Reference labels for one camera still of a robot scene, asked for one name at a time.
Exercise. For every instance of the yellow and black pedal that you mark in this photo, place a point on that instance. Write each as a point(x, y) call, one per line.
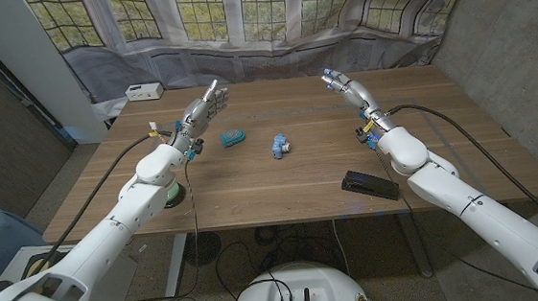
point(38, 267)

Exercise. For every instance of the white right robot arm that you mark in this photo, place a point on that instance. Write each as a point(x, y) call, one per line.
point(471, 216)

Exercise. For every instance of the teal flip phone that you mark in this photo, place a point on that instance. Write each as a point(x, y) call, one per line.
point(232, 137)

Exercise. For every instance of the blue toy camera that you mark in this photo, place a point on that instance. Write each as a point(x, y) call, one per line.
point(278, 147)

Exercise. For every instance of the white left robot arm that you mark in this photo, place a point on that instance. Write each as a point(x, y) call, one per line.
point(112, 230)

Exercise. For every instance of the grey table leg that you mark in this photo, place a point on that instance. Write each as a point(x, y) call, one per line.
point(415, 245)

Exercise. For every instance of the printed window backdrop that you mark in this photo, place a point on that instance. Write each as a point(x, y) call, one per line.
point(260, 36)

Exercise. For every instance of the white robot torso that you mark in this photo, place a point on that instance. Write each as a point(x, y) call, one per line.
point(304, 287)

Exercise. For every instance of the white table leg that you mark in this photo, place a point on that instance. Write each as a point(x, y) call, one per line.
point(176, 263)

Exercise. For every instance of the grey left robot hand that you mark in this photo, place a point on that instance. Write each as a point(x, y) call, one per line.
point(199, 117)

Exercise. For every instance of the white power box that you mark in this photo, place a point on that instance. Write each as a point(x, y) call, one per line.
point(144, 91)

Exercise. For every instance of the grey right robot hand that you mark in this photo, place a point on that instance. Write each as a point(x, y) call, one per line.
point(361, 100)

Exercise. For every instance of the black round floor grille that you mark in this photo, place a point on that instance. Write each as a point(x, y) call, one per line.
point(203, 248)

